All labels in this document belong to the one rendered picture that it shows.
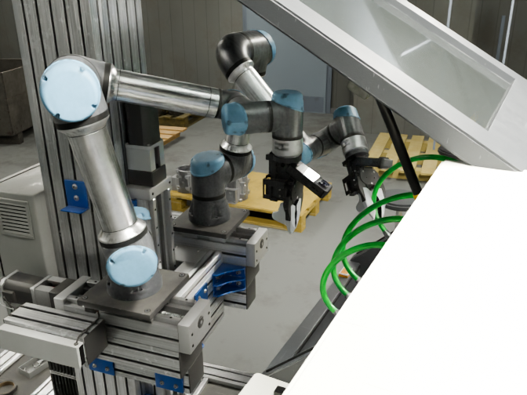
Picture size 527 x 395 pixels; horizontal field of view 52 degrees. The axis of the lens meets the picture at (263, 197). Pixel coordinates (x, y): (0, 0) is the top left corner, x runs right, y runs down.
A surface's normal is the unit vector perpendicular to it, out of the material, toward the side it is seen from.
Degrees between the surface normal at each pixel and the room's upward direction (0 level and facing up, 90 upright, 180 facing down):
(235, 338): 0
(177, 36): 90
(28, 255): 90
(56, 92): 83
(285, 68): 90
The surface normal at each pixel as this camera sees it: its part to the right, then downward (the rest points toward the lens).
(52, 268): 0.94, 0.12
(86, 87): 0.23, 0.24
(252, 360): 0.00, -0.93
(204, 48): -0.33, 0.36
